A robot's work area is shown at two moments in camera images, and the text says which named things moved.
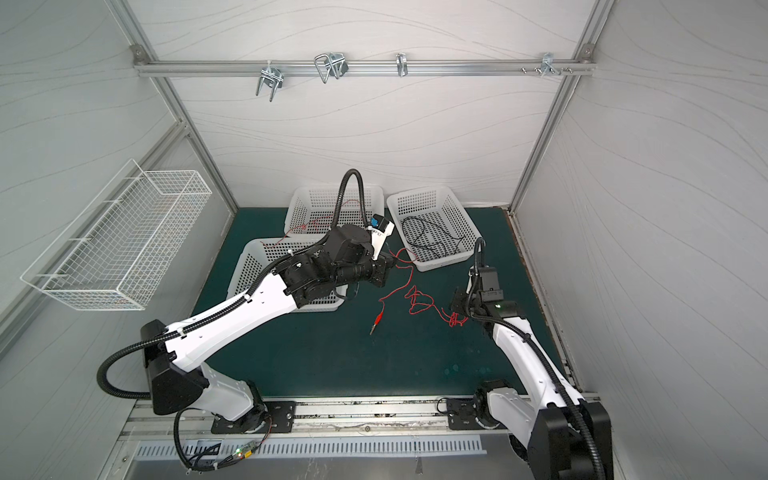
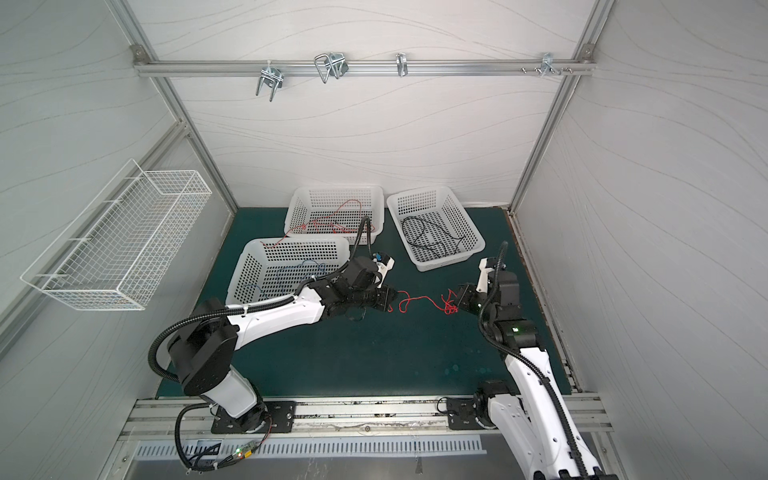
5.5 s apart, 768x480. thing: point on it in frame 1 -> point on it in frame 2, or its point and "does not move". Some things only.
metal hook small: (402, 66) does not move
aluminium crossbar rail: (365, 68) does not move
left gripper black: (382, 264) -> (387, 294)
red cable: (410, 261) -> (449, 307)
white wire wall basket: (118, 250) does not move
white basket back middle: (311, 209) does not move
